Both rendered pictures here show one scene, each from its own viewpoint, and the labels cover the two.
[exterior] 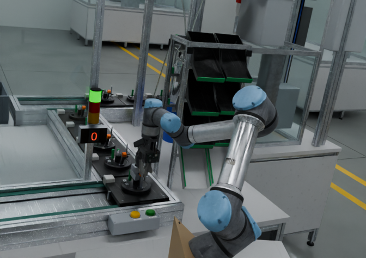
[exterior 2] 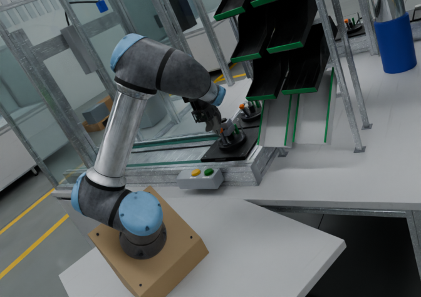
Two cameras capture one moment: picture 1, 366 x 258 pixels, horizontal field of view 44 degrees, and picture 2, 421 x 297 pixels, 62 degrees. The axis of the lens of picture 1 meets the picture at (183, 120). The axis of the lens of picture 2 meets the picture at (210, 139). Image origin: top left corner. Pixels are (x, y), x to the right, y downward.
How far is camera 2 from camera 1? 1.82 m
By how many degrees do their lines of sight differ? 66
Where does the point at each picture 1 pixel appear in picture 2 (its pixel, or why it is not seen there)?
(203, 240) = not seen: hidden behind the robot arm
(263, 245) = (308, 239)
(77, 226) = (165, 176)
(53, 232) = (153, 178)
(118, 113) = (356, 43)
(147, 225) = (203, 183)
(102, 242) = (181, 192)
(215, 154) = (316, 101)
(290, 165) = not seen: outside the picture
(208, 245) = not seen: hidden behind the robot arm
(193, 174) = (278, 129)
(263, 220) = (364, 200)
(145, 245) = (202, 203)
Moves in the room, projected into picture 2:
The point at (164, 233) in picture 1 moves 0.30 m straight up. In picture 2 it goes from (231, 193) to (202, 133)
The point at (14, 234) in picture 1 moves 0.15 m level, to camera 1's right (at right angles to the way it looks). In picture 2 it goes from (133, 177) to (141, 186)
